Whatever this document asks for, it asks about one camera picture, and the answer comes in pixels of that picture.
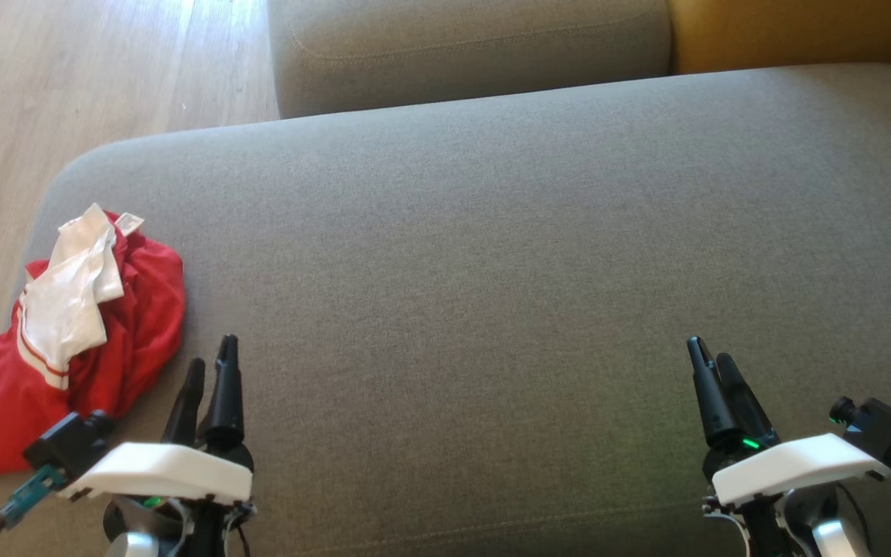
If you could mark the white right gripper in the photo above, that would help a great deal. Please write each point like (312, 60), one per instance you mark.
(793, 464)

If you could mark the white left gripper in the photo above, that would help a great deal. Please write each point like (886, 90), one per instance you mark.
(159, 472)

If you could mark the red shorts with white stripes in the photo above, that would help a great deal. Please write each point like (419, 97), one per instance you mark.
(66, 302)

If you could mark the grey fabric sofa seat cushion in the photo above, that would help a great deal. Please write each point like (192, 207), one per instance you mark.
(492, 271)

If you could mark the mustard yellow cushion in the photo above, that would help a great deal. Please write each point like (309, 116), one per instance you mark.
(786, 31)

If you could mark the grey fabric sofa back cushion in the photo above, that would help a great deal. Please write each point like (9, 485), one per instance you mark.
(469, 54)

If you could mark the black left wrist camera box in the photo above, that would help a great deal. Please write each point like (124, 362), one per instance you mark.
(66, 445)

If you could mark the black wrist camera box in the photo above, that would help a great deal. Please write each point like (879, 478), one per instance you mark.
(882, 429)
(66, 445)

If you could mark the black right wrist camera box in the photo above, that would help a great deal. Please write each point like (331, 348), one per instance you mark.
(882, 429)

